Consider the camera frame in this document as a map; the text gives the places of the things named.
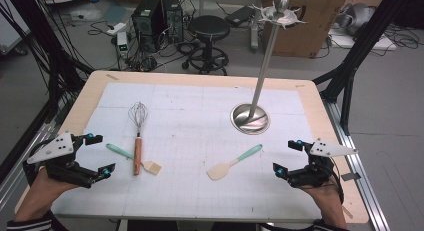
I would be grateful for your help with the black flat device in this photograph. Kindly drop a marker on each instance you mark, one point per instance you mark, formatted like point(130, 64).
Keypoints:
point(239, 16)

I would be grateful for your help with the white flat board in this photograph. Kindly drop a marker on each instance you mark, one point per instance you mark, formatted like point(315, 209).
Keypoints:
point(380, 42)

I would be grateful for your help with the steel utensil rack stand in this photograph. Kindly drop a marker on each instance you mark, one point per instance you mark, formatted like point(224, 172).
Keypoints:
point(263, 74)

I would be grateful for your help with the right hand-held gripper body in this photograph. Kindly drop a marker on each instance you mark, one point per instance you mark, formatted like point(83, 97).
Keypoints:
point(316, 171)

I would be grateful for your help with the grey tape tab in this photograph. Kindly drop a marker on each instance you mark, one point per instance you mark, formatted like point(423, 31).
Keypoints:
point(350, 176)

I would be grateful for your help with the person's left hand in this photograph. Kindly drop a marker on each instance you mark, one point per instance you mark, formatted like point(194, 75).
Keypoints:
point(41, 187)

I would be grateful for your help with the black computer tower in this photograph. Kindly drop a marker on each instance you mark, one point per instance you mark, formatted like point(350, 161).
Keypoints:
point(148, 21)
point(174, 17)

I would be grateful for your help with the black round stool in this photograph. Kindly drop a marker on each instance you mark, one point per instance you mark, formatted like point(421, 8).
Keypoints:
point(209, 27)

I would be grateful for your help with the grey plastic cover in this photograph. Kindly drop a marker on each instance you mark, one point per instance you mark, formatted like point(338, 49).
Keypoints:
point(356, 16)

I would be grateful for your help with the white panel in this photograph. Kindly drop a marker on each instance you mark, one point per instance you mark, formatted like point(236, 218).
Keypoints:
point(11, 27)

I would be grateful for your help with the white power supply unit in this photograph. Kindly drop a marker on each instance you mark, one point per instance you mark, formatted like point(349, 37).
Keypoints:
point(122, 44)

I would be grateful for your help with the black metal frame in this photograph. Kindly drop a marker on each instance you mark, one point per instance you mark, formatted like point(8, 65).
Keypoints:
point(26, 17)
point(366, 34)

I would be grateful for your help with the large cardboard box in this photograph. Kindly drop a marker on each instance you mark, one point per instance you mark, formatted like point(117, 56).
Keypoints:
point(316, 27)

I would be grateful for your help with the white power strip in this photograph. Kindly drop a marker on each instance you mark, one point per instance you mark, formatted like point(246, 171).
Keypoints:
point(116, 28)

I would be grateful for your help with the person's right hand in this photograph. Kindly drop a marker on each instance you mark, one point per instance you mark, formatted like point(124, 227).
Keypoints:
point(323, 197)

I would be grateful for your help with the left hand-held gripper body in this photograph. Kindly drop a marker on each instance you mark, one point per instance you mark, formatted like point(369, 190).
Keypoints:
point(53, 149)

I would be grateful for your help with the white grid mat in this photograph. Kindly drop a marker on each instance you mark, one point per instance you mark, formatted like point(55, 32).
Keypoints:
point(193, 151)

